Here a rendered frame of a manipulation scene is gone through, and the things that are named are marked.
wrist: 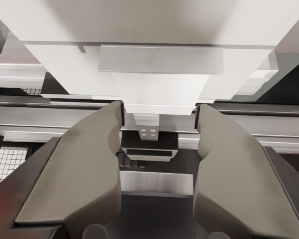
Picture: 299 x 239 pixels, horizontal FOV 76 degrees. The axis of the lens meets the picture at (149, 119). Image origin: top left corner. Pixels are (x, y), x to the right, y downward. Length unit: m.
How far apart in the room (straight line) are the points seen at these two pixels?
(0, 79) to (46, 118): 0.23
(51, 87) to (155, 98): 0.12
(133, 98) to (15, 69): 0.15
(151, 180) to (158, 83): 0.10
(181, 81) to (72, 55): 0.09
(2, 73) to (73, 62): 0.15
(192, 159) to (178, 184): 0.52
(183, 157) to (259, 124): 0.31
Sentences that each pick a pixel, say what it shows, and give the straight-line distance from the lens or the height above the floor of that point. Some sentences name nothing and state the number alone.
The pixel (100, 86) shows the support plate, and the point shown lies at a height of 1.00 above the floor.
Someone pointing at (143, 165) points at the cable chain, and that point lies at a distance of 0.59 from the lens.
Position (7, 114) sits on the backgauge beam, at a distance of 0.60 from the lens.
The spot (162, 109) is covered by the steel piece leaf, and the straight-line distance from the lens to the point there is 0.24.
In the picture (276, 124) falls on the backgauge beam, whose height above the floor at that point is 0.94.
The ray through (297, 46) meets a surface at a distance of 0.40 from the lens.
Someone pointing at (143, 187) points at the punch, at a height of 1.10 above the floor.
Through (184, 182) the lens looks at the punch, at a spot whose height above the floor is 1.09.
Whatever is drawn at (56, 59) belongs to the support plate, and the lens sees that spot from 0.18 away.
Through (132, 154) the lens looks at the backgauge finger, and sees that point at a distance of 0.41.
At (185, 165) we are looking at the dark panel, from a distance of 0.72.
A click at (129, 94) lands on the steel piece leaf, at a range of 0.21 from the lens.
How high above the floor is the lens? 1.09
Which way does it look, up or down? 19 degrees down
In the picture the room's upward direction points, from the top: 177 degrees counter-clockwise
